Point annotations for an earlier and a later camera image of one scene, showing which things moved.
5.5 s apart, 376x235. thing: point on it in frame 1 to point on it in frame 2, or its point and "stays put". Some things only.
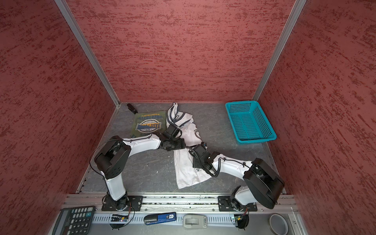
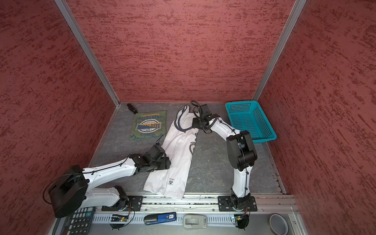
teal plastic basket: [248, 122] stays put
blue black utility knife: [161, 217] stays put
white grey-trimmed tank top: [187, 174] to [170, 180]
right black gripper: [195, 162] to [195, 124]
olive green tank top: [144, 122] stays put
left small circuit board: [115, 218] stays put
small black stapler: [131, 108] stays put
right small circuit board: [238, 216] stays put
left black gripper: [181, 144] to [165, 164]
